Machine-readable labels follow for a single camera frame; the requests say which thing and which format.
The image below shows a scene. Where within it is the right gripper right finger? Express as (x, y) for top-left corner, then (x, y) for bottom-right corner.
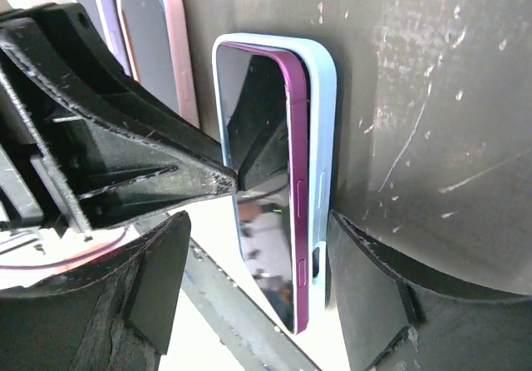
(328, 211), (531, 370)

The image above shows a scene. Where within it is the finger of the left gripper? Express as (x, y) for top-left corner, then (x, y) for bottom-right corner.
(34, 3), (223, 165)
(1, 17), (237, 230)

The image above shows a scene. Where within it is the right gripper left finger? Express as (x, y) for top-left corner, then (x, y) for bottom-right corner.
(1, 211), (191, 370)

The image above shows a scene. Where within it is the pink phone case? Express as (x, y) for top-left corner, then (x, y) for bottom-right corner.
(116, 0), (200, 127)

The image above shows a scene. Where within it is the purple smartphone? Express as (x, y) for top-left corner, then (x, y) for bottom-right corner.
(213, 42), (310, 334)

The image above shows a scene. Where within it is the lavender phone case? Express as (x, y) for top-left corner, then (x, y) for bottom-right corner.
(104, 0), (131, 76)

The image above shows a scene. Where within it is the light blue phone case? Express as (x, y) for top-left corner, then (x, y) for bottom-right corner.
(211, 32), (337, 311)

